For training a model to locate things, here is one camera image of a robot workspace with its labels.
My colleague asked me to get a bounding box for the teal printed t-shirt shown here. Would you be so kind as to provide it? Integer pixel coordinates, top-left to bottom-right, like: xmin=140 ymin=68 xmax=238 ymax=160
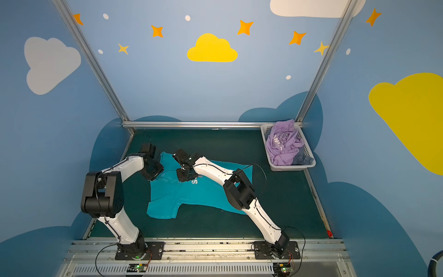
xmin=147 ymin=152 xmax=245 ymax=219

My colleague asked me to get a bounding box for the white plastic laundry basket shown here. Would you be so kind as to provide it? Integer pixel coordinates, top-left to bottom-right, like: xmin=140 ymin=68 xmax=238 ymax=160
xmin=261 ymin=120 xmax=316 ymax=172

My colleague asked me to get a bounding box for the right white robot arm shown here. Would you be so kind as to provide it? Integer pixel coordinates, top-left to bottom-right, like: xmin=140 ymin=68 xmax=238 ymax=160
xmin=173 ymin=148 xmax=290 ymax=259

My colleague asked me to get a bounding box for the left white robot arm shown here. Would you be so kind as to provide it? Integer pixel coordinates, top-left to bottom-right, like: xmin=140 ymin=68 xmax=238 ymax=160
xmin=80 ymin=143 xmax=165 ymax=260

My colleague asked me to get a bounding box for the purple t-shirt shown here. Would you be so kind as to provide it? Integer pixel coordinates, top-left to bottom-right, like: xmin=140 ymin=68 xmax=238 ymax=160
xmin=265 ymin=120 xmax=305 ymax=166

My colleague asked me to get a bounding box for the left green circuit board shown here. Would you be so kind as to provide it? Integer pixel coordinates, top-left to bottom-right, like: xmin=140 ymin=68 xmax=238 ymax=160
xmin=126 ymin=264 xmax=149 ymax=273

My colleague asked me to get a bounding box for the green circuit board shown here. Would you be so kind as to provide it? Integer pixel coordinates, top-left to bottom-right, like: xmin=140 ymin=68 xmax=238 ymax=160
xmin=126 ymin=264 xmax=149 ymax=273
xmin=272 ymin=263 xmax=293 ymax=277

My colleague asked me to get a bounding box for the dark blue t-shirt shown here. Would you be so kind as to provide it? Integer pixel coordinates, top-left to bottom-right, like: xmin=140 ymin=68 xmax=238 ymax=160
xmin=292 ymin=146 xmax=314 ymax=166

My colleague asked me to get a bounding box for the right green circuit board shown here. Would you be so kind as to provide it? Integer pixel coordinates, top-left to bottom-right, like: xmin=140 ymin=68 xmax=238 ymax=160
xmin=272 ymin=263 xmax=293 ymax=277

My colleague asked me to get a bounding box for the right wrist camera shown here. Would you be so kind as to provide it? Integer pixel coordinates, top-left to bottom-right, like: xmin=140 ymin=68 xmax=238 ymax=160
xmin=173 ymin=148 xmax=190 ymax=165

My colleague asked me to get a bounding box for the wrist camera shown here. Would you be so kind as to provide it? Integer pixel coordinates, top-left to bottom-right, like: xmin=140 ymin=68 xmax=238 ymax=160
xmin=173 ymin=148 xmax=190 ymax=165
xmin=139 ymin=143 xmax=156 ymax=157

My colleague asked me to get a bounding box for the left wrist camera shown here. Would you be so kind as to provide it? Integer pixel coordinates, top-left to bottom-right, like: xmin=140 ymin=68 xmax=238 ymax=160
xmin=139 ymin=143 xmax=156 ymax=157

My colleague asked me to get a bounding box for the rear horizontal aluminium frame bar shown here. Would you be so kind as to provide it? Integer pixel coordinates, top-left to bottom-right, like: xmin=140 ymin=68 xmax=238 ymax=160
xmin=122 ymin=120 xmax=304 ymax=130

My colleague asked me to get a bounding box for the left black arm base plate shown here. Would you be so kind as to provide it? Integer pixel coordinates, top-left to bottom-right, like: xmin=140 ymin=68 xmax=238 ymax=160
xmin=115 ymin=241 xmax=165 ymax=261

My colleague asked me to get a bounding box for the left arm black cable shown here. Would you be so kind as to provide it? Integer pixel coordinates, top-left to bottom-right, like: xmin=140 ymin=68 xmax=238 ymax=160
xmin=95 ymin=242 xmax=120 ymax=277

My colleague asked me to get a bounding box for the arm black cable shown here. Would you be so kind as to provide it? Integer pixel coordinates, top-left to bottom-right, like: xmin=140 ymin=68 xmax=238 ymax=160
xmin=95 ymin=242 xmax=120 ymax=277
xmin=283 ymin=226 xmax=308 ymax=274

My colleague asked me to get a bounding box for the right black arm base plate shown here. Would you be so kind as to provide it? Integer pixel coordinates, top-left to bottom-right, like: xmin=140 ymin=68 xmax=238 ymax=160
xmin=251 ymin=241 xmax=301 ymax=260

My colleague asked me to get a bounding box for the front aluminium rail base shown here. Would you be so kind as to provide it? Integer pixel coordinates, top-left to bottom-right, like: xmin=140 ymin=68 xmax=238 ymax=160
xmin=56 ymin=238 xmax=356 ymax=277

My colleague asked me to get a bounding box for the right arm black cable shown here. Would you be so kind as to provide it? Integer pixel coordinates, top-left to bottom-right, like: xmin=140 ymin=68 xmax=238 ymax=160
xmin=283 ymin=226 xmax=308 ymax=274

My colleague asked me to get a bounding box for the right aluminium frame post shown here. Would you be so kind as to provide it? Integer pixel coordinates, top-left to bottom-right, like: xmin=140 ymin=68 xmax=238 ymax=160
xmin=295 ymin=0 xmax=359 ymax=126

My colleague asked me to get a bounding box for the aluminium frame post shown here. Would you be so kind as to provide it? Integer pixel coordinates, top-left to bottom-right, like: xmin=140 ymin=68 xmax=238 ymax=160
xmin=52 ymin=0 xmax=130 ymax=121
xmin=295 ymin=0 xmax=359 ymax=126

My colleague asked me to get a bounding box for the left aluminium frame post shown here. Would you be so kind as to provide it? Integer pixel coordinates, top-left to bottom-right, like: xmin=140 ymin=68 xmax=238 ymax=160
xmin=52 ymin=0 xmax=130 ymax=121

